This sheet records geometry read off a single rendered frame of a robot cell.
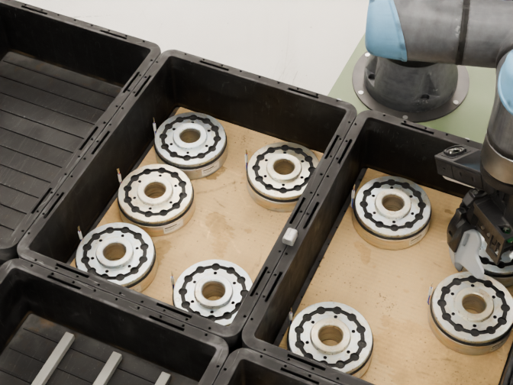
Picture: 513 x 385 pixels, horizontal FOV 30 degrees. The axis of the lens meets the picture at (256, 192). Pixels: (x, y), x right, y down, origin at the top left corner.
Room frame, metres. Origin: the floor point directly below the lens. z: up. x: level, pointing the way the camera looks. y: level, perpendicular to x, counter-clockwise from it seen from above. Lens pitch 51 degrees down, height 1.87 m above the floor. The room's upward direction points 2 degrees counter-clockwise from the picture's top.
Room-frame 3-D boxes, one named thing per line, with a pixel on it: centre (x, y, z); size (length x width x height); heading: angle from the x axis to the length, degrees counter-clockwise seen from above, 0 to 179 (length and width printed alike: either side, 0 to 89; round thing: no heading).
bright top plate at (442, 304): (0.63, -0.26, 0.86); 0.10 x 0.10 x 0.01
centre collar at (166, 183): (0.82, 0.14, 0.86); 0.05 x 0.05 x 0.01
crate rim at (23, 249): (0.79, 0.08, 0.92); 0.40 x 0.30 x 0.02; 154
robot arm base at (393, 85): (1.13, -0.26, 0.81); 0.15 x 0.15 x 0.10
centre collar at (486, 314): (0.63, -0.26, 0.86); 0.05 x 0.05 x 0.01
